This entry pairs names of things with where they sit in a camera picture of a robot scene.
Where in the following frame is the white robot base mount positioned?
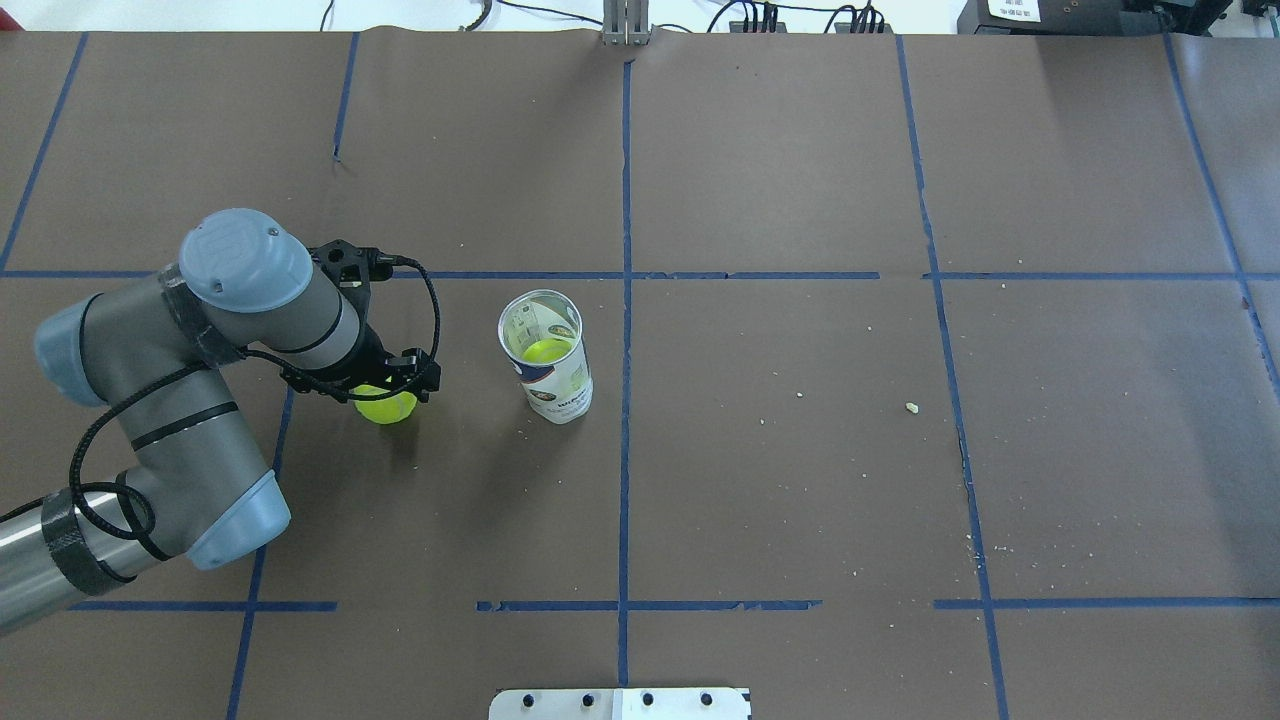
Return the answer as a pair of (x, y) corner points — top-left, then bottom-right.
(488, 687), (753, 719)

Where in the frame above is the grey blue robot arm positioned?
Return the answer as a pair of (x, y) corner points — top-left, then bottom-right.
(3, 208), (442, 634)

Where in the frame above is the black cable bundle left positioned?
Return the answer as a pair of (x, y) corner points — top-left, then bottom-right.
(707, 0), (783, 35)

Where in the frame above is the black cable bundle right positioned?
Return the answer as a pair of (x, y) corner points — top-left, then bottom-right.
(826, 0), (893, 36)

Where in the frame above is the black cable bundle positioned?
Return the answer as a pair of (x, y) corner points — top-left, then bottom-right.
(826, 0), (893, 36)
(707, 0), (783, 35)

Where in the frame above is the clear plastic ball can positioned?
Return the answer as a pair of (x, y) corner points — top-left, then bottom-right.
(497, 290), (594, 425)

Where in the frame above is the tennis ball inside can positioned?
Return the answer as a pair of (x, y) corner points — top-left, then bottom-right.
(521, 337), (573, 365)

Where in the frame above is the yellow-green tennis ball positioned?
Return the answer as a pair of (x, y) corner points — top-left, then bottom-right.
(355, 392), (419, 425)

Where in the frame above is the black equipment box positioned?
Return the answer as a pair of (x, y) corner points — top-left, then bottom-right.
(956, 1), (1231, 37)

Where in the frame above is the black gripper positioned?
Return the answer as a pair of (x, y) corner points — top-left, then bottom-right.
(280, 240), (442, 402)

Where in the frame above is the grey metal post bracket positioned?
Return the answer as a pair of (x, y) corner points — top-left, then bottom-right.
(600, 0), (653, 47)

